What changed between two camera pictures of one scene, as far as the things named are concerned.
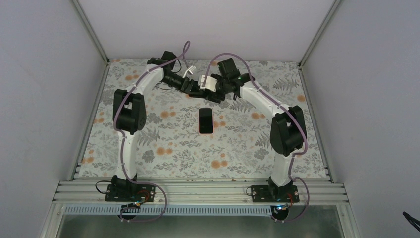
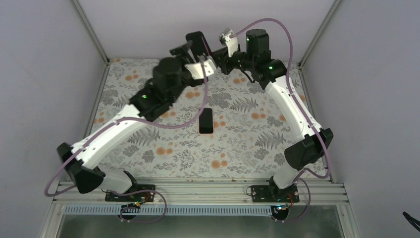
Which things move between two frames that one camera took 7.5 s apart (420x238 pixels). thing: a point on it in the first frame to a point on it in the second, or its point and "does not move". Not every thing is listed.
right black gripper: (221, 96) to (223, 61)
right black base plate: (267, 194) does not move
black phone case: (205, 95) to (199, 45)
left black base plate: (136, 193) does not move
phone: (206, 121) does not move
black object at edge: (411, 219) does not move
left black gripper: (186, 85) to (185, 57)
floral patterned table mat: (187, 138) does not move
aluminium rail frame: (75, 193) does not move
